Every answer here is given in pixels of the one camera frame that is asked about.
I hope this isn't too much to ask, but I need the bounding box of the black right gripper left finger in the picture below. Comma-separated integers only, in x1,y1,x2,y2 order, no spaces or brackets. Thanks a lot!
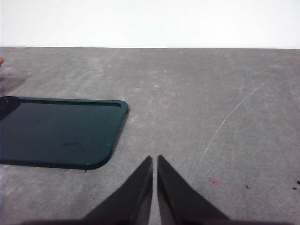
21,156,153,225

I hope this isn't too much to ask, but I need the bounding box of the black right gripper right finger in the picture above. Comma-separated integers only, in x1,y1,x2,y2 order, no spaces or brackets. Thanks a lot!
157,154,300,225

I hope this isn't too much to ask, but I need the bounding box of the black rectangular tray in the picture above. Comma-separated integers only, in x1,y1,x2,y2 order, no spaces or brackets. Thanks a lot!
0,96,129,170

